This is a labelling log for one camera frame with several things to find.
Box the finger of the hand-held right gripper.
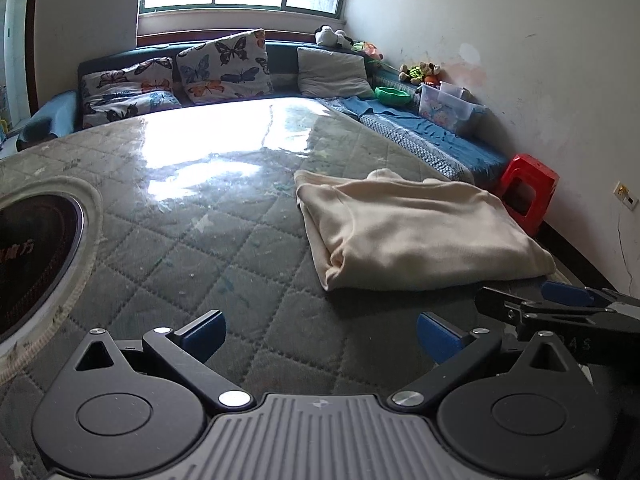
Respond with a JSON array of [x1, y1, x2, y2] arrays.
[[541, 281, 597, 307], [475, 286, 531, 324]]

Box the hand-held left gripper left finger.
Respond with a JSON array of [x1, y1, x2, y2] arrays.
[[60, 310, 253, 409]]

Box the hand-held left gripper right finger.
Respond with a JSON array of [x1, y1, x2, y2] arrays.
[[389, 311, 583, 409]]

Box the cream knit garment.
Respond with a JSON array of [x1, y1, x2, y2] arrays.
[[294, 167, 557, 292]]

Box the grey quilted table cover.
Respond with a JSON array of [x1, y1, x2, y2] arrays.
[[0, 97, 601, 480]]

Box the red plastic stool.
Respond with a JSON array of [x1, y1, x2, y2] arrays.
[[492, 154, 560, 237]]

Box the blue covered bench mattress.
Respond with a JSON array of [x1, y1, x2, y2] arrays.
[[320, 59, 512, 187]]

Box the black round induction cooktop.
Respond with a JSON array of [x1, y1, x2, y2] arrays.
[[0, 192, 87, 342]]

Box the clear plastic storage box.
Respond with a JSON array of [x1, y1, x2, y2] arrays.
[[418, 81, 487, 136]]

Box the green plastic bowl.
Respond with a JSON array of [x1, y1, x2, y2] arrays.
[[375, 86, 410, 106]]

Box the blue towel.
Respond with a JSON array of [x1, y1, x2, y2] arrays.
[[341, 96, 416, 120]]

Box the green and brown plush toys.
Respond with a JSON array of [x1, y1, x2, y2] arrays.
[[398, 61, 442, 86]]

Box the butterfly print pillow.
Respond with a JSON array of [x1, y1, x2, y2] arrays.
[[176, 29, 275, 106], [80, 57, 182, 130]]

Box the dark teal sofa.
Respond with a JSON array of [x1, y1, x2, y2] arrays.
[[17, 42, 383, 152]]

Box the plain grey pillow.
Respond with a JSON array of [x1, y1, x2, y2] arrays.
[[296, 47, 376, 100]]

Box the colourful plush toy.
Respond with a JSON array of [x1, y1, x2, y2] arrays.
[[352, 41, 384, 61]]

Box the panda plush toy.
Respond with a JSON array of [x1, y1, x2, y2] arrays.
[[314, 25, 354, 51]]

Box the white wall outlet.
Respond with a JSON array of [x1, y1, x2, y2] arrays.
[[614, 181, 637, 210]]

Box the brown door frame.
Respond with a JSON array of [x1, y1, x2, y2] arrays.
[[25, 0, 45, 117]]

